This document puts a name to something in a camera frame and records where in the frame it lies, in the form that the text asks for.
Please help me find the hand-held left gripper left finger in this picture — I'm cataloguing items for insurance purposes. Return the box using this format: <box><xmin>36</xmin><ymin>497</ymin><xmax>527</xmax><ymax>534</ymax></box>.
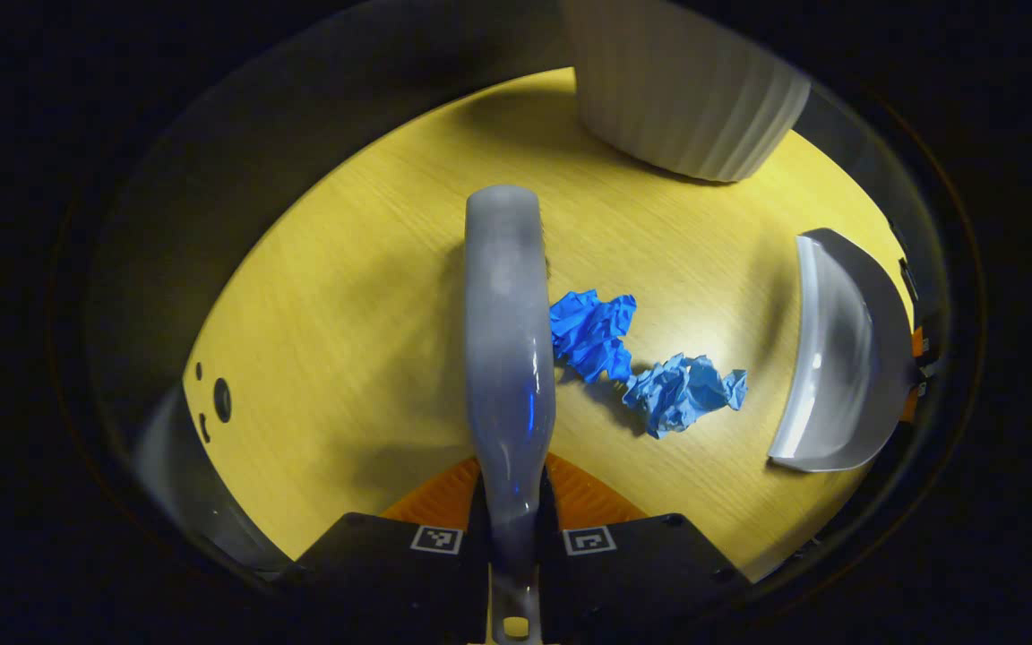
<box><xmin>279</xmin><ymin>457</ymin><xmax>490</xmax><ymax>645</ymax></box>

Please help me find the grey ribbed garbage bin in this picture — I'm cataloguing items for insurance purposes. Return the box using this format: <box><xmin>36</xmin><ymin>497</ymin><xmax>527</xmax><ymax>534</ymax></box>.
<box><xmin>561</xmin><ymin>0</ymin><xmax>813</xmax><ymax>184</ymax></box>

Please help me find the grey plastic dustpan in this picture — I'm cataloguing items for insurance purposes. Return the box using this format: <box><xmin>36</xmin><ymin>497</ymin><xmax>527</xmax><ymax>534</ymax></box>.
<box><xmin>767</xmin><ymin>228</ymin><xmax>921</xmax><ymax>474</ymax></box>

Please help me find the dark blue paper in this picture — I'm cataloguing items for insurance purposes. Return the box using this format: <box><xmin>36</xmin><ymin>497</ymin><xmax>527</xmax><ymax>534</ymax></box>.
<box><xmin>549</xmin><ymin>289</ymin><xmax>639</xmax><ymax>385</ymax></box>

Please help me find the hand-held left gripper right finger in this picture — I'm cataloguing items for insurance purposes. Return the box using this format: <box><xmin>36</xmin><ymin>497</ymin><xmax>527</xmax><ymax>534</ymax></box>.
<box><xmin>538</xmin><ymin>452</ymin><xmax>750</xmax><ymax>645</ymax></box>

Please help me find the light blue paper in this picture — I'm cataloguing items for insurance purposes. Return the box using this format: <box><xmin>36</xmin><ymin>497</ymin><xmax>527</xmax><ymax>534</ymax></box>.
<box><xmin>621</xmin><ymin>353</ymin><xmax>749</xmax><ymax>440</ymax></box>

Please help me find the small grey broom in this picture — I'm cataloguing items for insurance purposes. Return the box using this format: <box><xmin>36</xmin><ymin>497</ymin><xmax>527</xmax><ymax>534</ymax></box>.
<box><xmin>464</xmin><ymin>185</ymin><xmax>558</xmax><ymax>645</ymax></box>

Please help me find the yellow wooden desktop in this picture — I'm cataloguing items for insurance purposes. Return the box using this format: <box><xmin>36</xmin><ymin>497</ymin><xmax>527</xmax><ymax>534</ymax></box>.
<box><xmin>181</xmin><ymin>67</ymin><xmax>916</xmax><ymax>583</ymax></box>

